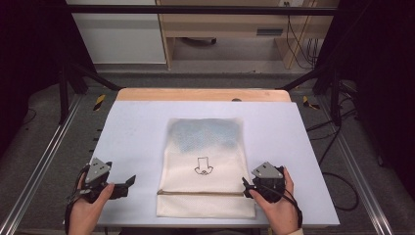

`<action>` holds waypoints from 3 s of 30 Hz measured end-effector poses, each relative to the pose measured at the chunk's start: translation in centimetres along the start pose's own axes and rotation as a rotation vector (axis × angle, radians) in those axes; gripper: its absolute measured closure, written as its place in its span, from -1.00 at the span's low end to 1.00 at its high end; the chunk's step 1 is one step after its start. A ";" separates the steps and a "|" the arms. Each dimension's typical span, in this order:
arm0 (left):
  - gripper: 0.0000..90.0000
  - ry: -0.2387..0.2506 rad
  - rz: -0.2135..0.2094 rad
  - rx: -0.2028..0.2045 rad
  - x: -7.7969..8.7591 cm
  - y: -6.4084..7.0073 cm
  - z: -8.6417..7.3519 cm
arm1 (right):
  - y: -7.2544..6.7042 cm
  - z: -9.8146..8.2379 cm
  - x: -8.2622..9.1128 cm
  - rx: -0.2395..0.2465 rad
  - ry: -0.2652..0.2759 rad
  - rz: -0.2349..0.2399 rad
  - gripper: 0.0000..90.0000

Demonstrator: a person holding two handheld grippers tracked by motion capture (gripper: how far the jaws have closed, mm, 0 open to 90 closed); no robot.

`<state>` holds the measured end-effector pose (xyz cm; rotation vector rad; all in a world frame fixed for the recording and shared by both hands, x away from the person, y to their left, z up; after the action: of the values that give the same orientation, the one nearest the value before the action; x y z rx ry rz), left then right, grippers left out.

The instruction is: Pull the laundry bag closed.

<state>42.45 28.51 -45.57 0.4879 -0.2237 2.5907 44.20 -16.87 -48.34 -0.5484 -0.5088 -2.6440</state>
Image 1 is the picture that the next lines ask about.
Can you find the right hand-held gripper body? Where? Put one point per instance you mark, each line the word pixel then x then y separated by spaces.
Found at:
pixel 269 186

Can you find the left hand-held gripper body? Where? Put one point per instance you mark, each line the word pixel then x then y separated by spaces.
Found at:
pixel 98 169

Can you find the cream mesh laundry bag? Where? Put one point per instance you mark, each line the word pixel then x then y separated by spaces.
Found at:
pixel 204 156

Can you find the person's right hand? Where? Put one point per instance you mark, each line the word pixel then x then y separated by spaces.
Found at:
pixel 280 215

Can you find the person's left hand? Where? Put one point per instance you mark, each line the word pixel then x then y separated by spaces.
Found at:
pixel 84 215

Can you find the yellow black tape piece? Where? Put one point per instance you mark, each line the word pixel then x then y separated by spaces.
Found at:
pixel 99 102
pixel 306 102

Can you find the black metal stand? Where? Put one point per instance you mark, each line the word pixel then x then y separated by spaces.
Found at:
pixel 334 98
pixel 63 94

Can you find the wooden table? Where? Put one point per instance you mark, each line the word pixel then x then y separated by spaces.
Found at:
pixel 182 94

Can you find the white cabinet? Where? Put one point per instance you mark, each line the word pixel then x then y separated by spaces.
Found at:
pixel 120 36

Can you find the light wooden desk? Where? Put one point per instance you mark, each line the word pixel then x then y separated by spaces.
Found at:
pixel 225 23

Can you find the aluminium floor rail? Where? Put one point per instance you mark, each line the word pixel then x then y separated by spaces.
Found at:
pixel 359 176
pixel 39 166

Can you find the black horizontal frame bar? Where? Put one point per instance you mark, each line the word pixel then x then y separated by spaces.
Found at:
pixel 195 9

